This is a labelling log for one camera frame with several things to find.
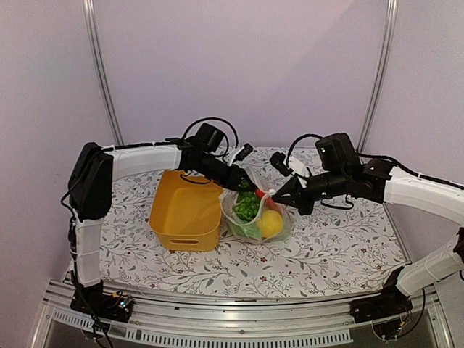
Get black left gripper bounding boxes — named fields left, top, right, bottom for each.
left=195, top=152, right=256, bottom=191

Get floral white table mat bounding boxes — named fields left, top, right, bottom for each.
left=70, top=144, right=413, bottom=300

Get yellow plastic basket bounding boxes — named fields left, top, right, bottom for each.
left=149, top=170, right=223, bottom=252

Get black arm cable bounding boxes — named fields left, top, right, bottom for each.
left=285, top=133, right=323, bottom=164
left=181, top=115, right=240, bottom=153

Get green toy grapes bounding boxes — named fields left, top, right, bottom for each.
left=233, top=191, right=260, bottom=222

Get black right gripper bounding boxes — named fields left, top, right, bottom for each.
left=271, top=168, right=349, bottom=216

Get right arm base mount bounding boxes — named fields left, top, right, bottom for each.
left=349, top=281, right=413, bottom=341

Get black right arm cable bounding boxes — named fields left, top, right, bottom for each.
left=285, top=133, right=323, bottom=164

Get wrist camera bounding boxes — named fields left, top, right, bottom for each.
left=227, top=143, right=254, bottom=165
left=270, top=152, right=312, bottom=178

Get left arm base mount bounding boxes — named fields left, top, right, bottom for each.
left=70, top=281, right=134, bottom=323

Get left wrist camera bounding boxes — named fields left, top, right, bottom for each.
left=227, top=143, right=254, bottom=165

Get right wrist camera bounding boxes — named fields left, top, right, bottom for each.
left=270, top=152, right=312, bottom=178

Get clear polka dot zip bag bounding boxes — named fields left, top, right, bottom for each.
left=220, top=168, right=293, bottom=243

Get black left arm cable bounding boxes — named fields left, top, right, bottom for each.
left=181, top=115, right=240, bottom=153

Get yellow toy apple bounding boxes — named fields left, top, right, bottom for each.
left=257, top=210, right=284, bottom=239

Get right aluminium frame post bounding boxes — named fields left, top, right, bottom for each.
left=357, top=0, right=399, bottom=152

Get green toy leafy vegetable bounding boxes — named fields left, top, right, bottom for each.
left=239, top=178, right=254, bottom=191

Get aluminium front rail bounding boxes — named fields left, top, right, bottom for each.
left=30, top=280, right=457, bottom=347

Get aluminium frame post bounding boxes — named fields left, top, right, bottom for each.
left=357, top=0, right=399, bottom=152
left=82, top=0, right=125, bottom=146

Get orange toy carrot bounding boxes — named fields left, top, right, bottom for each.
left=255, top=189, right=266, bottom=199

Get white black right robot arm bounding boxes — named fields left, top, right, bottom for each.
left=270, top=133, right=463, bottom=316

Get green toy bitter gourd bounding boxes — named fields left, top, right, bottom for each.
left=229, top=223, right=262, bottom=240

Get left aluminium frame post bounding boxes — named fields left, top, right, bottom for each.
left=82, top=0, right=125, bottom=146

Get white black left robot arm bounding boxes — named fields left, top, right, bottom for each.
left=60, top=117, right=257, bottom=315

